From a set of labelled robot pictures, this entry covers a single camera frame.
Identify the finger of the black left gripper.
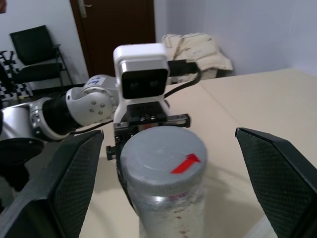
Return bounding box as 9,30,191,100
116,158,136,215

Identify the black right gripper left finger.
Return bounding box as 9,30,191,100
0,129,105,238

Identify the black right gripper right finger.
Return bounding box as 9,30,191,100
234,127,317,238

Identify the grey jar lid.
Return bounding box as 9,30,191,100
121,126,208,197

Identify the clear plastic jar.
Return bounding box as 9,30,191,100
128,182,207,238

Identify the black rounded robot body part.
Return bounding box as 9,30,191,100
0,138,46,193

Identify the cream crumpled blanket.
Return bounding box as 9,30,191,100
160,32,234,80

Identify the dark brown door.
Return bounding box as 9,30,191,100
69,0,157,80

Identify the black-white checkerboard panel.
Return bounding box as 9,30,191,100
0,49,33,103

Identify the black chair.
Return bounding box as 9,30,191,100
9,24,74,93

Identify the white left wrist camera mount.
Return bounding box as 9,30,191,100
112,44,170,125

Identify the metal door handle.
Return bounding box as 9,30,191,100
78,0,88,18

